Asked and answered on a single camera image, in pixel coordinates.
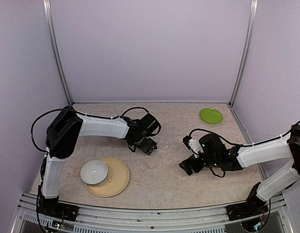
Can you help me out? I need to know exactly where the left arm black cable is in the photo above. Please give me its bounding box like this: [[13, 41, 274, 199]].
[[30, 109, 75, 152]]

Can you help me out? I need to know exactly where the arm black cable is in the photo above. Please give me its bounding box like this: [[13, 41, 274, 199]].
[[190, 128, 245, 148], [30, 109, 75, 152]]

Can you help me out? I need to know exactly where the right aluminium corner post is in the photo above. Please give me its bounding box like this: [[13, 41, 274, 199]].
[[229, 0, 258, 108]]

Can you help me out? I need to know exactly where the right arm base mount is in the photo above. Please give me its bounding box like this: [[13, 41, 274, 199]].
[[226, 182, 269, 221]]

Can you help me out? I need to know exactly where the aluminium corner post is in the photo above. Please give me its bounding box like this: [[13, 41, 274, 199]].
[[43, 0, 74, 106], [229, 0, 258, 108]]

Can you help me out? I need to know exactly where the aluminium front rail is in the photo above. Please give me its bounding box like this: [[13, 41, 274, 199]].
[[9, 193, 297, 233]]

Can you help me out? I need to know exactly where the left aluminium corner post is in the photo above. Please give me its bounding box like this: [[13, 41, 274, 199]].
[[43, 0, 74, 106]]

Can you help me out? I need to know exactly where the white ceramic bowl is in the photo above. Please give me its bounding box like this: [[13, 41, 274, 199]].
[[80, 160, 108, 186]]

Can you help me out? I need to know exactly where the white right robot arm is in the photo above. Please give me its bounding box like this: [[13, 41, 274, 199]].
[[179, 122, 300, 216]]

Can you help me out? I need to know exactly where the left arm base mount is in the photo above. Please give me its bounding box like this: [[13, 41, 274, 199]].
[[37, 199, 79, 222]]

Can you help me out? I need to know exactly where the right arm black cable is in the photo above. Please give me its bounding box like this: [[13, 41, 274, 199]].
[[190, 128, 245, 148]]

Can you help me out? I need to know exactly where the beige round plate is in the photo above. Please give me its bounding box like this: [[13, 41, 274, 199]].
[[86, 158, 130, 198]]

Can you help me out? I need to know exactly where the green plastic plate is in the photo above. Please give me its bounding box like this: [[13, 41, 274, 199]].
[[199, 108, 224, 124]]

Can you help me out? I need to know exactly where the clear plastic pill organizer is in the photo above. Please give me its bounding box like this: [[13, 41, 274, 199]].
[[153, 137, 169, 151]]

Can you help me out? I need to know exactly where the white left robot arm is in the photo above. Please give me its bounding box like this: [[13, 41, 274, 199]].
[[41, 106, 161, 216]]

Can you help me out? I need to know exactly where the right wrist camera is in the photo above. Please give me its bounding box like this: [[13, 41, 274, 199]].
[[182, 135, 204, 157]]

